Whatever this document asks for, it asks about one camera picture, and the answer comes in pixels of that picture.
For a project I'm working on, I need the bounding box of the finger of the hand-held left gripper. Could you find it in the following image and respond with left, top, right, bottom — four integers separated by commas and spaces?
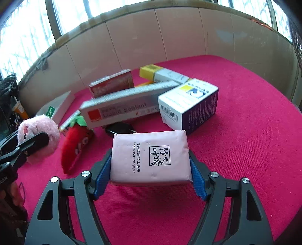
0, 131, 50, 173

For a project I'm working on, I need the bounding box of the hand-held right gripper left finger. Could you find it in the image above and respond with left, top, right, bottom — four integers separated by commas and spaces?
25, 148, 113, 245

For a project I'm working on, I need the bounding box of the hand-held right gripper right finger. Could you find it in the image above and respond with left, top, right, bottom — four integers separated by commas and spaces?
188, 150, 274, 245

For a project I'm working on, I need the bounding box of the pink plush toy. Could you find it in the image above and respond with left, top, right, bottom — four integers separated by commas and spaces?
18, 115, 61, 164

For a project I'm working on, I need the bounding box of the pink tissue pack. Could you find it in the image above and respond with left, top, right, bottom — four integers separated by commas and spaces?
110, 129, 193, 187

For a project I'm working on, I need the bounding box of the red box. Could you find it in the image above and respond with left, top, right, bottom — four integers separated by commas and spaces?
89, 69, 134, 98

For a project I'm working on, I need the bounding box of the orange cup with straw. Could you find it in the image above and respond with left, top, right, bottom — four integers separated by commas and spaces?
12, 96, 30, 120

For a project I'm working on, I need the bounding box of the red strawberry plush toy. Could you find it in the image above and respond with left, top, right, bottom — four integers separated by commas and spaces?
61, 115, 95, 175

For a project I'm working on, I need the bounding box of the black plug charger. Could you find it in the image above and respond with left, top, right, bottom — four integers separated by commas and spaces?
104, 122, 138, 138

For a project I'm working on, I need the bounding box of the white box with green label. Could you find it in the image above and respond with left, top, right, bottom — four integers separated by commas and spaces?
35, 91, 75, 125

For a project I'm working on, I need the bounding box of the black plastic bag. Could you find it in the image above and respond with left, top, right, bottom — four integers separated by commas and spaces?
0, 73, 19, 112

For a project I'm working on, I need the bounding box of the long grey sealant box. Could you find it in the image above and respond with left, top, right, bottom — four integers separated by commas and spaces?
79, 80, 181, 129

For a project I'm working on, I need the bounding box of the white and purple box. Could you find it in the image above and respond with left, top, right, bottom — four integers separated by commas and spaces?
158, 78, 219, 135

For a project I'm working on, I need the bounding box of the window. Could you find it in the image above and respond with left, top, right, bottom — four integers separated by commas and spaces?
0, 0, 302, 79

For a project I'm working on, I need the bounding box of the yellow and white box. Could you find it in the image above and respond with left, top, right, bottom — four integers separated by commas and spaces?
139, 64, 191, 85

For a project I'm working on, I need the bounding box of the black mesh panel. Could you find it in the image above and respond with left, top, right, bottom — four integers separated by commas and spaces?
288, 13, 302, 79

